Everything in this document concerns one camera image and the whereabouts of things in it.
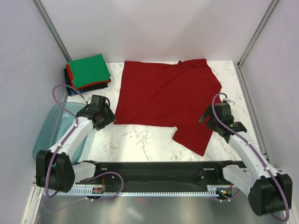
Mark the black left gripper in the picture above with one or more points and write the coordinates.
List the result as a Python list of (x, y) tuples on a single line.
[(110, 118)]

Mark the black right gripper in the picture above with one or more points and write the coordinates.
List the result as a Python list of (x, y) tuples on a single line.
[(208, 111)]

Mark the dark red t shirt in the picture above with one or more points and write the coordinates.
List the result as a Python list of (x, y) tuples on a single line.
[(169, 95)]

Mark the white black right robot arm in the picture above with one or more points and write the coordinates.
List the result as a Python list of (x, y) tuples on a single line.
[(268, 191)]

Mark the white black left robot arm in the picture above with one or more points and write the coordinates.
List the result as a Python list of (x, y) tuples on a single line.
[(54, 169)]

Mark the clear blue plastic bin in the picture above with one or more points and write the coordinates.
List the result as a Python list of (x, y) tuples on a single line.
[(56, 125)]

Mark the folded green t shirt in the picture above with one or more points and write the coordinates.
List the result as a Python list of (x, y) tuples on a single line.
[(88, 70)]

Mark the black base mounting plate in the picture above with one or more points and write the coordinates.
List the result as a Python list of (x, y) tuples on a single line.
[(177, 176)]

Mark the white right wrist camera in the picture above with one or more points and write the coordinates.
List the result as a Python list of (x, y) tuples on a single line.
[(226, 100)]

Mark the right aluminium frame post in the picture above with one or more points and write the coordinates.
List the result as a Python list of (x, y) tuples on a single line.
[(257, 33)]

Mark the aluminium frame post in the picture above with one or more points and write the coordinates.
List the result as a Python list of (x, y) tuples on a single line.
[(257, 33), (50, 26)]

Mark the white slotted cable duct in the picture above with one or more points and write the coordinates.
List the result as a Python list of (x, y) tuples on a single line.
[(93, 192)]

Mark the left aluminium frame post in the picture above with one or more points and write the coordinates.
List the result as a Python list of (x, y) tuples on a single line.
[(50, 26)]

